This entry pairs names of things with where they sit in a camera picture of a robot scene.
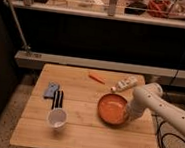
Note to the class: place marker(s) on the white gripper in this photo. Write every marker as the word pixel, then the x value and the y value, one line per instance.
pixel 133 112

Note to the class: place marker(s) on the orange ceramic bowl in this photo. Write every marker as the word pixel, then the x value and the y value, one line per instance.
pixel 112 109

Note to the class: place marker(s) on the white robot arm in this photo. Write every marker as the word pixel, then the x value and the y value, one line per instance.
pixel 150 97

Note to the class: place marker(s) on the white squeeze bottle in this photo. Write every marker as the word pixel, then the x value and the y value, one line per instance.
pixel 124 84

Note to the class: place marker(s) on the orange carrot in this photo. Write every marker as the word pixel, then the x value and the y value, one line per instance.
pixel 96 78

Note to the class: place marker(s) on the wooden table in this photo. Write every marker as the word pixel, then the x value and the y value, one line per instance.
pixel 83 129

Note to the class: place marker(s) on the blue grey sponge block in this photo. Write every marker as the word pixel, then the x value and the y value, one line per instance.
pixel 50 90

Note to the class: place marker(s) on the black object on bench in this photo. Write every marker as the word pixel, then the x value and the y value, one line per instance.
pixel 135 8

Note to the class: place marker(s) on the red object on bench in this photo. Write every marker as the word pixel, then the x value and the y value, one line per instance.
pixel 158 8

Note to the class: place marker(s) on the grey metal pole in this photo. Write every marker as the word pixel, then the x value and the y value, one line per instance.
pixel 25 45

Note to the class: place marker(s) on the white long shelf rail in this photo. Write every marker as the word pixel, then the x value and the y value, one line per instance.
pixel 36 60

